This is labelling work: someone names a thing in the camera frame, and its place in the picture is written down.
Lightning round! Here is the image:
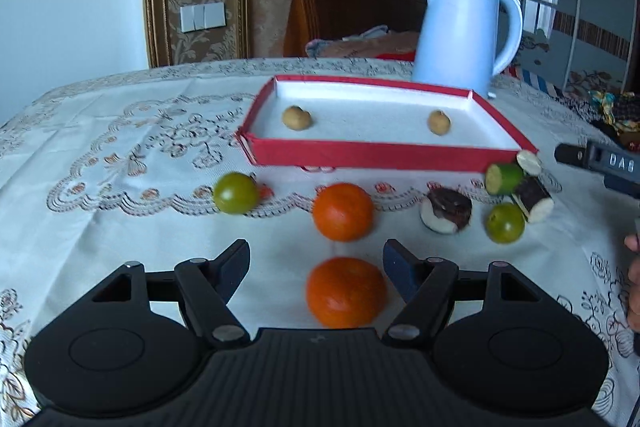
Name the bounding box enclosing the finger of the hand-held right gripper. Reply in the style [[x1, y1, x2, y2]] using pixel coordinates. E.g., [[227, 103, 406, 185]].
[[554, 143, 591, 168]]

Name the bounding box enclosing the patterned sliding door wardrobe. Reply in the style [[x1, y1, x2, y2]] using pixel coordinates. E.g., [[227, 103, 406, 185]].
[[452, 0, 640, 95]]

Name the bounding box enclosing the person's right hand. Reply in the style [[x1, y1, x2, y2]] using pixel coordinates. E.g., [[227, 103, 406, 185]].
[[625, 234, 640, 333]]

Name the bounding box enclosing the wooden chair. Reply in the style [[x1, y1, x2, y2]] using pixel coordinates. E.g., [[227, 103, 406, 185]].
[[282, 0, 426, 58]]

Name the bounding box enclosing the dark patterned cloth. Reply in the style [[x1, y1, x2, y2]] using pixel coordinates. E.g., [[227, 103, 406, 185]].
[[565, 89, 640, 148]]

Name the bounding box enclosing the white wall light switch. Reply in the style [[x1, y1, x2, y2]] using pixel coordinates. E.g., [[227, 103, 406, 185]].
[[180, 2, 226, 32]]

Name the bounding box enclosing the red shallow tray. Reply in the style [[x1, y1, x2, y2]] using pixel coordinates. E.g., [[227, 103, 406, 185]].
[[236, 75, 540, 172]]

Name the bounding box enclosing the orange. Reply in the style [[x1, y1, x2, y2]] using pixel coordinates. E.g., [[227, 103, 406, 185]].
[[306, 257, 388, 328], [312, 183, 375, 242]]

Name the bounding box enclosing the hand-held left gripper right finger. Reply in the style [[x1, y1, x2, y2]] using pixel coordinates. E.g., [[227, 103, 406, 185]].
[[382, 239, 546, 348]]

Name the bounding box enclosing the green sugarcane piece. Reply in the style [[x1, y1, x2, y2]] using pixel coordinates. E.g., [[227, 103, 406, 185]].
[[484, 162, 525, 196]]

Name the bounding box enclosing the dark water chestnut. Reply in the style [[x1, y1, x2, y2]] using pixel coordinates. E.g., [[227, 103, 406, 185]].
[[420, 188, 473, 235]]

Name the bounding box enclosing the white lace tablecloth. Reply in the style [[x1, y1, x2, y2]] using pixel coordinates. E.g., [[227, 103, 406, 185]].
[[0, 57, 640, 427]]

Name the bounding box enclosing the pink blanket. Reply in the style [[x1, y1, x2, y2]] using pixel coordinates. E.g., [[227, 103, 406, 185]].
[[306, 26, 421, 60]]

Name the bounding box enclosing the white electric kettle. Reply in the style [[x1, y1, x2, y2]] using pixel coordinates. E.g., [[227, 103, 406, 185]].
[[411, 0, 523, 100]]

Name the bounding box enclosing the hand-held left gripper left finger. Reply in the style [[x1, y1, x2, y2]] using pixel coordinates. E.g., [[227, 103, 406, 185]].
[[87, 239, 251, 349]]

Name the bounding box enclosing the brown longan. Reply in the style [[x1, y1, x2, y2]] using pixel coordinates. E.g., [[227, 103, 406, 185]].
[[281, 105, 313, 131], [427, 109, 452, 136]]

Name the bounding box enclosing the green citrus fruit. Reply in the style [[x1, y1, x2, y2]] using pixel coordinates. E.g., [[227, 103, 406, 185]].
[[213, 172, 260, 215], [485, 203, 526, 244]]

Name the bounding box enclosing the striped cloth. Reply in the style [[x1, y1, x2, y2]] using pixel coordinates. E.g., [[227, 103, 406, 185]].
[[505, 64, 566, 98]]

